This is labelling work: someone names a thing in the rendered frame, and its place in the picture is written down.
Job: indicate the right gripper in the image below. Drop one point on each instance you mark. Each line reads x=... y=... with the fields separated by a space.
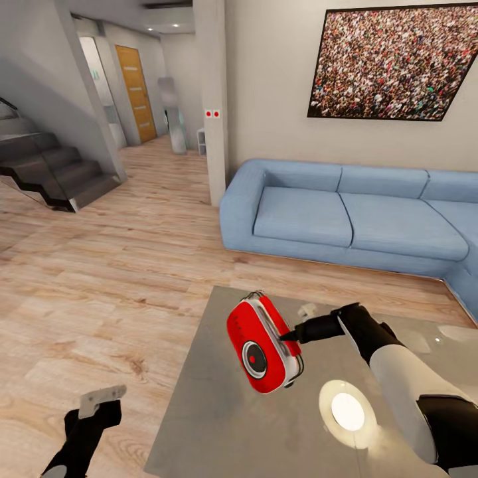
x=311 y=330

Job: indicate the stairs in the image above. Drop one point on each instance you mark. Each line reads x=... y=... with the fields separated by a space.
x=36 y=165

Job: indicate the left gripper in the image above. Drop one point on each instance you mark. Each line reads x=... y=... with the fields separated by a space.
x=108 y=415

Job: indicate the coffee table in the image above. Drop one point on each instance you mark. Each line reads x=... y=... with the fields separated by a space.
x=333 y=422

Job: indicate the sofa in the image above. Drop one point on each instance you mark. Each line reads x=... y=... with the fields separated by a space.
x=406 y=221

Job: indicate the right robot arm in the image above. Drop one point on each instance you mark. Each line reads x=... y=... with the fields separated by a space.
x=439 y=421

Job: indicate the radio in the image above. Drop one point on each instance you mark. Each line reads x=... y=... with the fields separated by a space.
x=255 y=327

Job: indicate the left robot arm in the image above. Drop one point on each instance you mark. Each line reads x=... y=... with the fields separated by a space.
x=99 y=409

